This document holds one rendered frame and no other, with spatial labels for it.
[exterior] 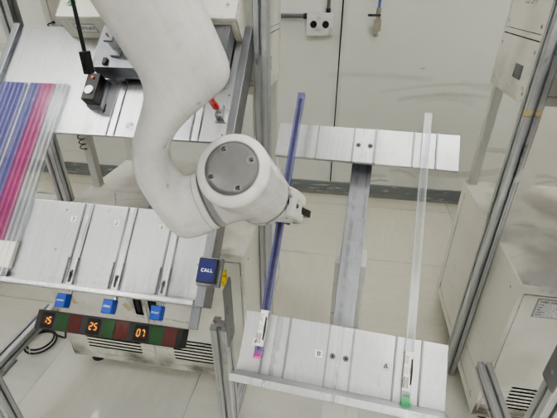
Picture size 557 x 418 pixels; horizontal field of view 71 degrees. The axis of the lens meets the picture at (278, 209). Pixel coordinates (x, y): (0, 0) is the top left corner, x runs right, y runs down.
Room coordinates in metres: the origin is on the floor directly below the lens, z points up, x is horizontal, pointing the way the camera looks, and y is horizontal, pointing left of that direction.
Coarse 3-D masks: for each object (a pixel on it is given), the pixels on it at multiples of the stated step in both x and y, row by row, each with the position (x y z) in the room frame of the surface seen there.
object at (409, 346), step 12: (420, 156) 0.67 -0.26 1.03; (420, 168) 0.64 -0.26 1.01; (420, 180) 0.63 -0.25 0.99; (420, 192) 0.61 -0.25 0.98; (420, 204) 0.60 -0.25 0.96; (420, 216) 0.58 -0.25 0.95; (420, 228) 0.57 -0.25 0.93; (420, 240) 0.55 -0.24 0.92; (420, 252) 0.54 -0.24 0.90; (420, 264) 0.53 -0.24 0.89; (408, 312) 0.48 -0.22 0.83; (408, 324) 0.46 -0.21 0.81; (408, 336) 0.45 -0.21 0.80; (408, 348) 0.43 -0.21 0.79; (408, 396) 0.38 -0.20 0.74
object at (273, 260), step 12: (300, 96) 0.78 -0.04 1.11; (300, 108) 0.77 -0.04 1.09; (300, 120) 0.75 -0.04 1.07; (288, 156) 0.70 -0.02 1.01; (288, 168) 0.68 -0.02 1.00; (288, 180) 0.66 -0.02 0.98; (276, 228) 0.60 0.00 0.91; (276, 240) 0.59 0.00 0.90; (276, 252) 0.57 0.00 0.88; (276, 264) 0.56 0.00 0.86; (264, 300) 0.51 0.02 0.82
